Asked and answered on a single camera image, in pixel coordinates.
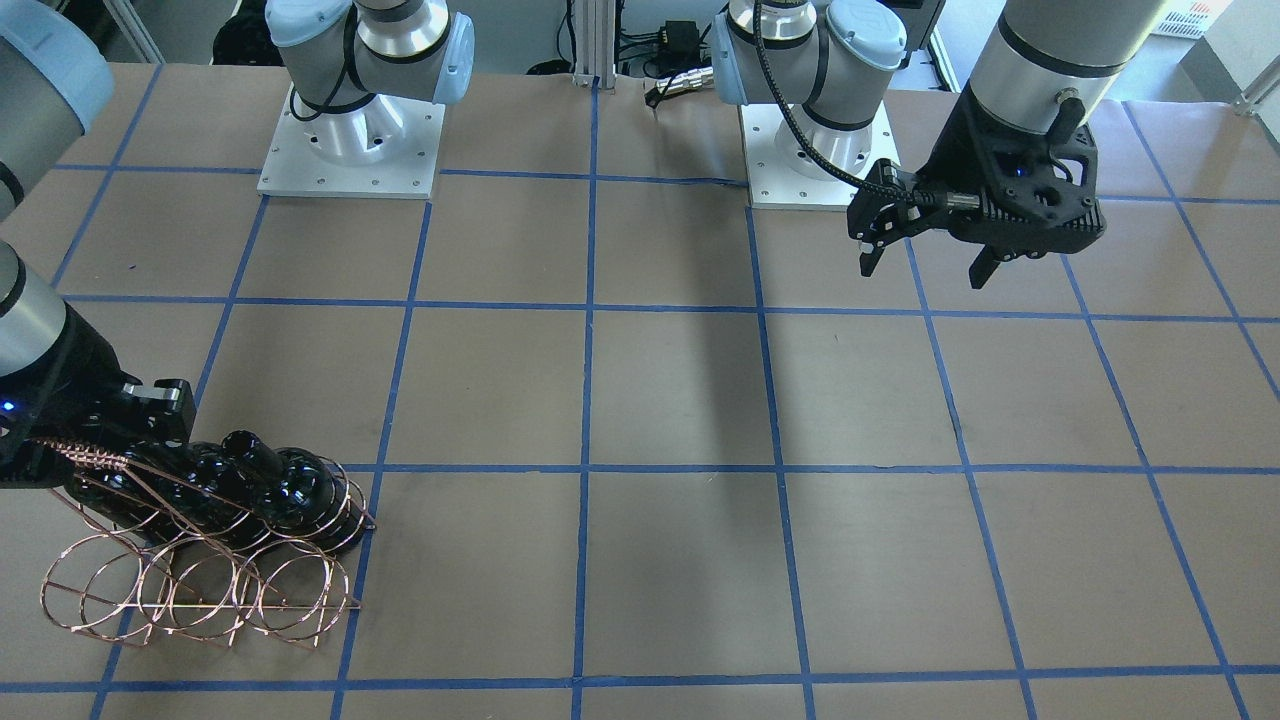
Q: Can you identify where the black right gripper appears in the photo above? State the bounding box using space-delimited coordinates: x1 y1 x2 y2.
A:
1 320 196 489

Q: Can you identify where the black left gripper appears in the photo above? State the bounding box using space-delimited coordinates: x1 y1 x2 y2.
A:
847 88 1106 290

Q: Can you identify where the dark wine bottle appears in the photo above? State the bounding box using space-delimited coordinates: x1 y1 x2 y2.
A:
124 442 269 552
221 430 365 555

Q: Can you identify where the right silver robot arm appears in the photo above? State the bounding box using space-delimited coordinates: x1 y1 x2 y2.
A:
3 1 477 489

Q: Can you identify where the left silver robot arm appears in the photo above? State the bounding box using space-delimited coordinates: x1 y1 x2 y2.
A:
709 1 1162 290

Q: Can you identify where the dark wine bottle in rack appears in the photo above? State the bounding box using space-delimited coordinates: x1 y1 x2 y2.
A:
221 430 365 555

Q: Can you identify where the copper wire wine rack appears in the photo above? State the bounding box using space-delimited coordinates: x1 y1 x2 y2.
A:
38 439 375 647

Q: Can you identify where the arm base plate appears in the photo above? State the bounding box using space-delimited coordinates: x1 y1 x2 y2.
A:
739 100 901 211
257 95 447 201

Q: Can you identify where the aluminium frame post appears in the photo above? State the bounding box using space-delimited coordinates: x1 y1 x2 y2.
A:
570 0 620 92

